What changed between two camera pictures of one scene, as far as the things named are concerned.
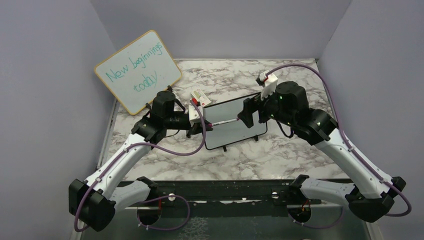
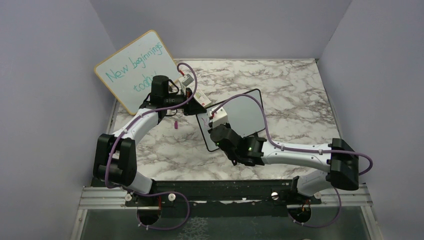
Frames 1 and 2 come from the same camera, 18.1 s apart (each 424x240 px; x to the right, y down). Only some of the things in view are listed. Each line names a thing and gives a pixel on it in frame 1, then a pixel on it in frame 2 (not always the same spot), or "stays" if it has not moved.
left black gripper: x=196 y=128 → x=193 y=107
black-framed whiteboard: x=224 y=135 stays
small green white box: x=201 y=97 stays
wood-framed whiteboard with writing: x=134 y=73 stays
